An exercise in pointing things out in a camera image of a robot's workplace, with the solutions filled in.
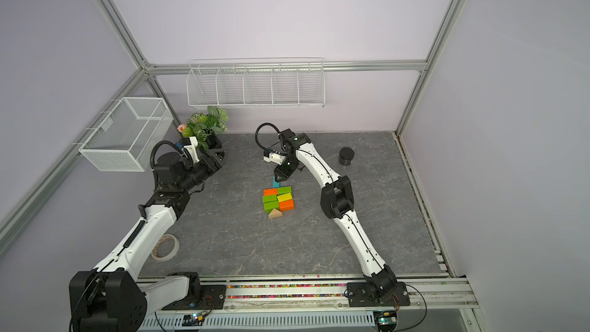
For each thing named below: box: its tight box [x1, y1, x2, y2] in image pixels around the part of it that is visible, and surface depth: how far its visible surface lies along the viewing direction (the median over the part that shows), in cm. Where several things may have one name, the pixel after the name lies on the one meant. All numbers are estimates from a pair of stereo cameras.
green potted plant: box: [176, 105, 230, 152], surface depth 93 cm
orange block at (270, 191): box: [263, 188, 278, 196], surface depth 98 cm
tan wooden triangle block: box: [268, 208, 283, 220], surface depth 93 cm
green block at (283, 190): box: [277, 185, 293, 196], surface depth 98 cm
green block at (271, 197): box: [261, 194, 278, 203], surface depth 96 cm
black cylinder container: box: [338, 146, 355, 166], surface depth 110 cm
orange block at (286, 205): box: [279, 199, 295, 213], surface depth 95 cm
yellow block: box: [276, 192, 293, 203], surface depth 97 cm
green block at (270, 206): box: [263, 200, 280, 214], surface depth 93 cm
